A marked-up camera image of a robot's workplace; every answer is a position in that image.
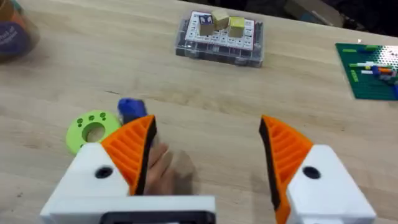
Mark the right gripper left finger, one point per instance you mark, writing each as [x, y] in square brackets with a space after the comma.
[93, 174]

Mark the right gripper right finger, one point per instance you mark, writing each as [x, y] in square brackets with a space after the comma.
[323, 193]

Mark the blue electric screwdriver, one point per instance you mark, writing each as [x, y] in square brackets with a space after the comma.
[132, 109]

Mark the green disc with holes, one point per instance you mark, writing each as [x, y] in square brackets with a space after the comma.
[81, 129]

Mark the person's hand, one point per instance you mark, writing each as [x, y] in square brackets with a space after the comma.
[164, 174]

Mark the green board with toy blocks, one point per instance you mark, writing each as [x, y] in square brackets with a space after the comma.
[370, 71]

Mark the clear tub of toys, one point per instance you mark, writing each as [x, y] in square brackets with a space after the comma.
[14, 31]

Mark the clear plastic box with blocks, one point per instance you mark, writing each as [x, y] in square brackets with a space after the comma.
[222, 40]

